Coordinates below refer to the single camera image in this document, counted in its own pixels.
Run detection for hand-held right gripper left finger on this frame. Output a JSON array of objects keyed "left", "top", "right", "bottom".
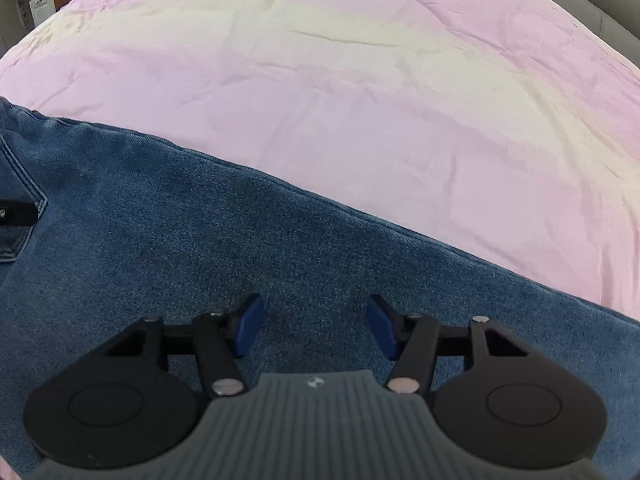
[{"left": 102, "top": 293, "right": 266, "bottom": 397}]

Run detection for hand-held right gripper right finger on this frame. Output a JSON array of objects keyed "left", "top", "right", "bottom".
[{"left": 366, "top": 293, "right": 529, "bottom": 397}]

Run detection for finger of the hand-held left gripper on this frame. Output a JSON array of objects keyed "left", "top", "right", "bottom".
[{"left": 0, "top": 200, "right": 40, "bottom": 226}]

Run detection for blue denim pants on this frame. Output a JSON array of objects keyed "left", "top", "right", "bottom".
[{"left": 0, "top": 97, "right": 640, "bottom": 480}]

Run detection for white air purifier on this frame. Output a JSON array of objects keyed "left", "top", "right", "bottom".
[{"left": 29, "top": 0, "right": 62, "bottom": 27}]

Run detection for pink bed sheet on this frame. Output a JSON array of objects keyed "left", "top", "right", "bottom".
[{"left": 0, "top": 0, "right": 640, "bottom": 312}]

